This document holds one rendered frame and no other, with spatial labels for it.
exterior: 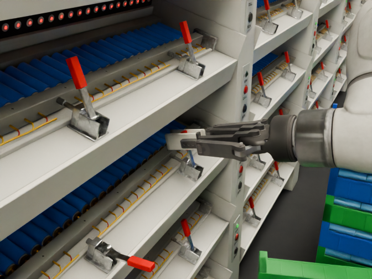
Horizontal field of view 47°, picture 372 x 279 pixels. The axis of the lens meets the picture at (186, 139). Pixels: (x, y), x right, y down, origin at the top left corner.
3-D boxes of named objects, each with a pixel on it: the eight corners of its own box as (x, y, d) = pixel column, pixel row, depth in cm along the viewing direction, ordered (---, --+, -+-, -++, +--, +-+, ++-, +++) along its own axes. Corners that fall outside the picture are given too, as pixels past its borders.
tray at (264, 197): (290, 176, 167) (304, 148, 160) (234, 273, 118) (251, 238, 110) (244, 152, 172) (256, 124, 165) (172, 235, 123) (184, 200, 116)
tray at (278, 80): (301, 81, 151) (318, 45, 143) (241, 148, 102) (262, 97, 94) (250, 58, 156) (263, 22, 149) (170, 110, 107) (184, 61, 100)
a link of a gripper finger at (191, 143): (209, 145, 74) (202, 153, 71) (184, 146, 76) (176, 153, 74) (208, 138, 73) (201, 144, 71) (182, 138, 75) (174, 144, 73)
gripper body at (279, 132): (294, 171, 65) (237, 170, 69) (306, 149, 72) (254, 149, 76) (289, 125, 62) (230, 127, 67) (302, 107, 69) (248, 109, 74)
